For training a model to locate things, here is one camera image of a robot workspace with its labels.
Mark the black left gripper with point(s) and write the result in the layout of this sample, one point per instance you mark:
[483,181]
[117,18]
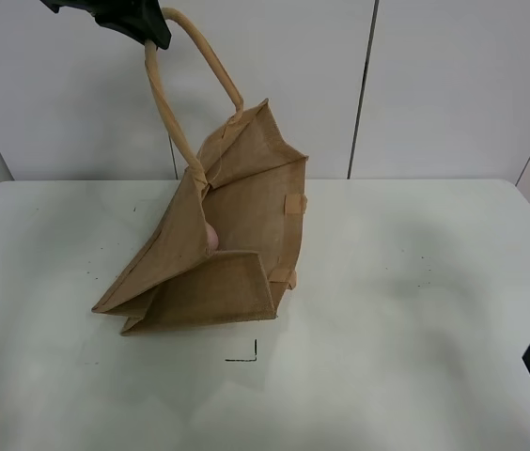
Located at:
[141,20]

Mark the pink peach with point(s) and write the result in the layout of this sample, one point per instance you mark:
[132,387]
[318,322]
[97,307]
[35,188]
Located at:
[213,240]

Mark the brown linen tote bag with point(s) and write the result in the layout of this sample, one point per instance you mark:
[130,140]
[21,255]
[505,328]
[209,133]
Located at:
[248,183]

